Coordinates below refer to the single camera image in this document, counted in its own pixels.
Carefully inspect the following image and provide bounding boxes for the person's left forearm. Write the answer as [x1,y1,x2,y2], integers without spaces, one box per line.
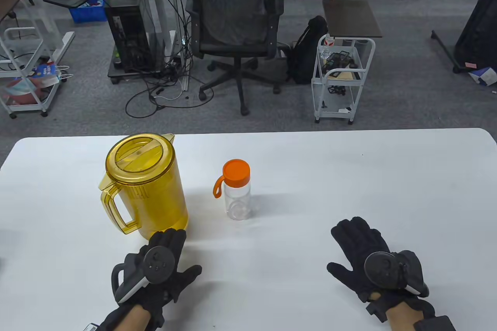
[100,304,156,331]

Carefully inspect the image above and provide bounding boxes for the person's left hand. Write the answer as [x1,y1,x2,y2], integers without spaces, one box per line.
[112,228,202,329]

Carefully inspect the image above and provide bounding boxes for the black backpack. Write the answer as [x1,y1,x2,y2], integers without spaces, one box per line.
[287,16,328,85]

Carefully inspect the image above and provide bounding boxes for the person's right hand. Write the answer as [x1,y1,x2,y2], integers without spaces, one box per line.
[327,217,435,320]

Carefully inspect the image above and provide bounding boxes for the black fabric stand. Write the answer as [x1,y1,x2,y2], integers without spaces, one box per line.
[431,0,497,74]

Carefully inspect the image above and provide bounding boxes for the black computer tower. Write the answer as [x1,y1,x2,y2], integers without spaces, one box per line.
[104,0,163,73]

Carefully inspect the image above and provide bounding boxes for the person's right forearm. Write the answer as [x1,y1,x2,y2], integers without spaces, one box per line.
[386,306,424,331]

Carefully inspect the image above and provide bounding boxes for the dark brown side table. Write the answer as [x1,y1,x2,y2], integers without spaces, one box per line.
[322,0,383,38]

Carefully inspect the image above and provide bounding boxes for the black hand controller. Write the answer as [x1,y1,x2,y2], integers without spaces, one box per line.
[112,246,181,304]
[364,250,429,296]

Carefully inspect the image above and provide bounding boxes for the clear water cup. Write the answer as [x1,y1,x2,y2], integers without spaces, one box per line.
[224,182,252,221]

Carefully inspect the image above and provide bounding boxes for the yellow transparent kettle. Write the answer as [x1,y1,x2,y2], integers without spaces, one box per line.
[98,133,189,244]

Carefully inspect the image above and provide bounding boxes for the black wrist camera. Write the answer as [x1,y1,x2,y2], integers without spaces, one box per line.
[366,300,390,322]

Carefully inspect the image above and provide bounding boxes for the blue plastic crate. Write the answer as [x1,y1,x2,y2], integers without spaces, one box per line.
[69,0,108,24]

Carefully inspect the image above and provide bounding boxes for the wooden board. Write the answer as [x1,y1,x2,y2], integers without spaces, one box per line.
[325,70,361,80]

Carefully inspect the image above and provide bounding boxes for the orange cup lid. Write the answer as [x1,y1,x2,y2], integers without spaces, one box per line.
[212,159,251,199]

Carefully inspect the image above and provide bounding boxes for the white rolling cart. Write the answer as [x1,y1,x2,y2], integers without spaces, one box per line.
[312,34,376,125]

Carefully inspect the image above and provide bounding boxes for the black mesh office chair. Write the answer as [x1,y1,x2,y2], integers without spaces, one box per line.
[186,0,292,116]

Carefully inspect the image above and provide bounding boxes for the white cart with basketball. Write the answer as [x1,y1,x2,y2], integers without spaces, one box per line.
[0,28,63,119]

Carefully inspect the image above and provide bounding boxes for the white blue carton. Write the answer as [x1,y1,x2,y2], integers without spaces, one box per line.
[468,67,497,86]

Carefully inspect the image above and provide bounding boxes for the black floor cables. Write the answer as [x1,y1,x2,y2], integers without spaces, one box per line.
[125,71,214,119]

